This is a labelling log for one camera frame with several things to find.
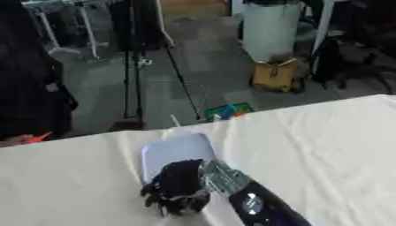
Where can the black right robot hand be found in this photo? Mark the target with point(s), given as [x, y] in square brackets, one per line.
[178, 179]

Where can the orange object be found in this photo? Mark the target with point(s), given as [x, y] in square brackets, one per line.
[37, 138]

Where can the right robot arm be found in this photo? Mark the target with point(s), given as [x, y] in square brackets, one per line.
[258, 203]

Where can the white rectangular box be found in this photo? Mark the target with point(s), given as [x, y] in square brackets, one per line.
[178, 148]

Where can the green colourful box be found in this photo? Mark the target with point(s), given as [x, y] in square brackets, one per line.
[228, 111]

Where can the tan cardboard box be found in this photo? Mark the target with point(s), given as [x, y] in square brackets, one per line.
[193, 7]

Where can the brown tripod base weight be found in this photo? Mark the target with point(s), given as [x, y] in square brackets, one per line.
[126, 125]

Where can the black tripod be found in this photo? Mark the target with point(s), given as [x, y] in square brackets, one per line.
[135, 58]

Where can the yellow bag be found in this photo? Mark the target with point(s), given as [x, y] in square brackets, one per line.
[274, 75]

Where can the person's hand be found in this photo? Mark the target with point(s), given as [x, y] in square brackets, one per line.
[11, 140]

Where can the person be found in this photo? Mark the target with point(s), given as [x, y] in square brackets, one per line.
[28, 88]

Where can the white cylindrical bin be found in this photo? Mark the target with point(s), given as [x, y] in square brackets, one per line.
[271, 29]

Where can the black backpack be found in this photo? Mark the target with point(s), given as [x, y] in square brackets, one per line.
[326, 60]

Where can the white table leg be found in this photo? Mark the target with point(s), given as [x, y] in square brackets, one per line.
[324, 26]

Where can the black office chair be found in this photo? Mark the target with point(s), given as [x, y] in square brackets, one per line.
[368, 72]

